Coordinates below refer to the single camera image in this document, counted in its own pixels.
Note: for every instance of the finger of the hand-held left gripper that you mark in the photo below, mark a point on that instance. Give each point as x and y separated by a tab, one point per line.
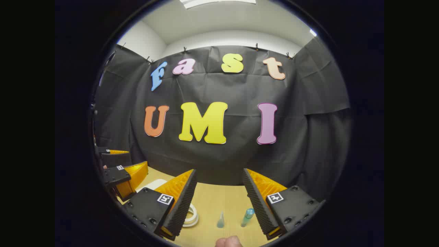
118	175
115	158

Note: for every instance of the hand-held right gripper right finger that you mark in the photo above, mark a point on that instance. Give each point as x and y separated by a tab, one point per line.
257	206

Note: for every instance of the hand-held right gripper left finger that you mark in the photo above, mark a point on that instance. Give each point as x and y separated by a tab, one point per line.
183	206

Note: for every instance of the blue transparent bottle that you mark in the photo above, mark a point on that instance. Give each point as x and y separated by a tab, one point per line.
247	218

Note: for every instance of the small clear cone bottle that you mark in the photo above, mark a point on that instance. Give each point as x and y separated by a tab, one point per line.
221	222

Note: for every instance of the black backdrop cloth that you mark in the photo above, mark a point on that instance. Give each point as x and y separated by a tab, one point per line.
240	92

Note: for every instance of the ceiling light panel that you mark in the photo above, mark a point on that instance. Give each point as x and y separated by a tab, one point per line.
216	2

